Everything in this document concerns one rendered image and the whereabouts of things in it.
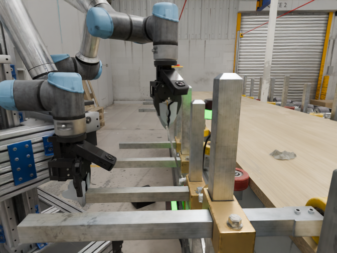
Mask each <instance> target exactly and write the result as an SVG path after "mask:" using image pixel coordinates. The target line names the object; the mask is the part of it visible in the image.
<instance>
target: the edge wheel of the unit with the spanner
mask: <svg viewBox="0 0 337 253"><path fill-rule="evenodd" d="M248 183H249V174H248V173H247V172H246V171H244V170H242V169H239V168H236V170H235V182H234V191H243V190H245V189H247V188H248Z"/></svg>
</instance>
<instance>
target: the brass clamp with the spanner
mask: <svg viewBox="0 0 337 253"><path fill-rule="evenodd" d="M186 186H188V188H189V206H190V210H202V205H203V204H202V203H201V202H199V198H198V195H199V194H198V193H196V190H197V187H202V188H203V187H204V186H206V184H205V182H204V179H203V177H202V181H190V179H189V174H187V175H186Z"/></svg>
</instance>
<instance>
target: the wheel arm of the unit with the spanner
mask: <svg viewBox="0 0 337 253"><path fill-rule="evenodd" d="M233 195H234V196H235V198H236V199H237V200H242V195H243V191H234V194H233ZM85 199H86V203H117V202H162V201H189V188H188V186H168V187H118V188H88V190H87V191H86V193H85Z"/></svg>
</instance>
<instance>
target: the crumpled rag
mask: <svg viewBox="0 0 337 253"><path fill-rule="evenodd" d="M269 155H270V156H274V158H275V159H281V160H284V159H288V160H290V159H294V158H296V157H297V156H296V154H295V153H294V152H291V153H290V152H287V151H286V150H285V151H283V152H280V151H278V150H277V149H275V150H274V151H273V152H272V153H269Z"/></svg>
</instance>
